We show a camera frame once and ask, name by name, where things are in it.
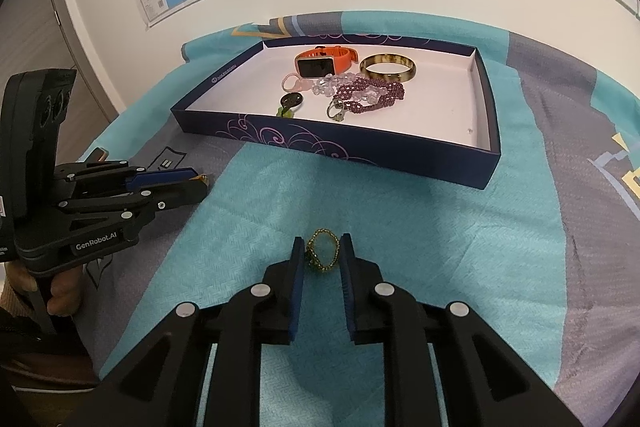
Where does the gold chain ring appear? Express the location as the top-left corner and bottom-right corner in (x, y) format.
(304, 226), (343, 275)

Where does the pink ring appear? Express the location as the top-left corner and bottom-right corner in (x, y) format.
(281, 72), (317, 92)

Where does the clear crystal bead bracelet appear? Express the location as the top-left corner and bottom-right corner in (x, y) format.
(311, 74), (381, 101)

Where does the orange smart watch band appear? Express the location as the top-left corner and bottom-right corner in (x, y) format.
(294, 46), (359, 78)

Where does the dark purple bead bracelet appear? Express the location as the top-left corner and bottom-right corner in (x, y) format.
(333, 76), (407, 115)

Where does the tortoiseshell bangle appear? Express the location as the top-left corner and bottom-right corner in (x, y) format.
(359, 53), (416, 83)

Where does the person's left hand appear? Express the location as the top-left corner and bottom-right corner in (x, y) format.
(1, 261), (84, 317)

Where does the teal grey patterned cloth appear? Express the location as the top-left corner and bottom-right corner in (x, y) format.
(76, 12), (639, 426)

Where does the grey wooden door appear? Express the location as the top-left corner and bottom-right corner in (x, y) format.
(1, 0), (118, 162)

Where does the dark blue shallow box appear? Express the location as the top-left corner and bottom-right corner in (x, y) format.
(171, 35), (501, 188)

